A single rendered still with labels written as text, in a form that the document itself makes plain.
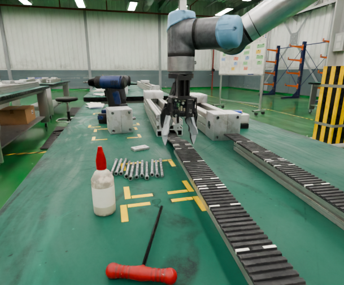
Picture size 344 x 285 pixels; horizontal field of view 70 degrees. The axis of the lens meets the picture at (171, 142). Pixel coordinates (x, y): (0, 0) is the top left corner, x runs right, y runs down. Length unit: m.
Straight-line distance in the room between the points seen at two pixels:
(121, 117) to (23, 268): 0.71
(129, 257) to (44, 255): 0.11
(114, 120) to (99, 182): 0.59
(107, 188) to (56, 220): 0.10
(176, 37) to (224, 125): 0.36
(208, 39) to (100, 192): 0.44
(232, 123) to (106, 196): 0.58
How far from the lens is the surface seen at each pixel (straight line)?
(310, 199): 0.52
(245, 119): 1.11
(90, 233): 0.41
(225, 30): 0.64
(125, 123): 1.00
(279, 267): 0.31
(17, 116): 4.58
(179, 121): 0.93
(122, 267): 0.32
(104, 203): 0.43
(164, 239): 0.38
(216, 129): 0.88
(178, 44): 0.68
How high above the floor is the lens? 1.01
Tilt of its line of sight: 16 degrees down
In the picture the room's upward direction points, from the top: straight up
